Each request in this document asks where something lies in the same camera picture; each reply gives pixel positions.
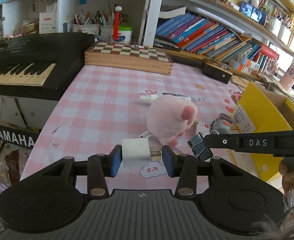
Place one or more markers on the pink plush toy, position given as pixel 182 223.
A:
pixel 169 117

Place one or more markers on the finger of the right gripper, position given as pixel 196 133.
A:
pixel 196 140
pixel 202 153

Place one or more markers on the black Yamaha keyboard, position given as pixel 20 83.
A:
pixel 42 66

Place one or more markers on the dark wooden box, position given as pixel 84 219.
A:
pixel 215 71

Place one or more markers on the white bookshelf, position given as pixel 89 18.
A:
pixel 142 16

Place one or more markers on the row of leaning books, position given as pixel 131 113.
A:
pixel 202 36

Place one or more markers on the grey toy truck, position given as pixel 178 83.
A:
pixel 222 124

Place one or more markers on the pink cup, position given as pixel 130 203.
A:
pixel 287 80

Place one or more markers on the white pen holder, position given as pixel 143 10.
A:
pixel 88 29

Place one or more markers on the red white figurine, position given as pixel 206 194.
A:
pixel 116 22

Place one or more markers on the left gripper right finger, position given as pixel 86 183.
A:
pixel 184 168

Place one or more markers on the white power adapter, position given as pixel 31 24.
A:
pixel 137 152

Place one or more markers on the white jar green lid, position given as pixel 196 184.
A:
pixel 125 33

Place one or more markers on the wooden chessboard box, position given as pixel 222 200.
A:
pixel 131 57

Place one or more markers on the small white carton box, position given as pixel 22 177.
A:
pixel 203 128

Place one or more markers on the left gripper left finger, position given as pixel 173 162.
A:
pixel 101 166

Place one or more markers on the yellow cardboard box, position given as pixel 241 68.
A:
pixel 259 110

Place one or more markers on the right hand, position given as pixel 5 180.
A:
pixel 287 177

